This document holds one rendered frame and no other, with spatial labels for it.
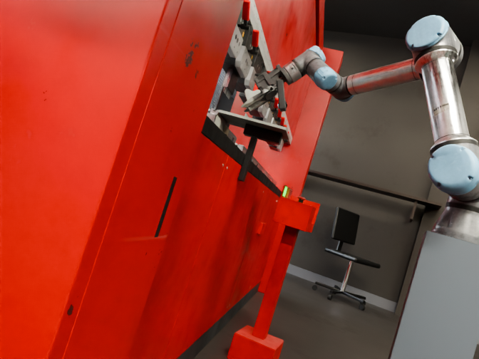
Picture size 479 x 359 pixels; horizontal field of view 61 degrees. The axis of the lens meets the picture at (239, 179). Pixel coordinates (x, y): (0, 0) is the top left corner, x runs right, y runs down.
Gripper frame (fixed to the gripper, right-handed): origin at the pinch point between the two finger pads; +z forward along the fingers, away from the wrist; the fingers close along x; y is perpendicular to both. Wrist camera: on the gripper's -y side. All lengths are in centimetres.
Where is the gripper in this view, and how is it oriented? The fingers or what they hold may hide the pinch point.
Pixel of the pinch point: (246, 109)
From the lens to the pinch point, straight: 160.7
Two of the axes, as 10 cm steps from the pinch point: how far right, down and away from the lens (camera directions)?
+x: -1.9, -1.2, -9.8
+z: -8.3, 5.5, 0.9
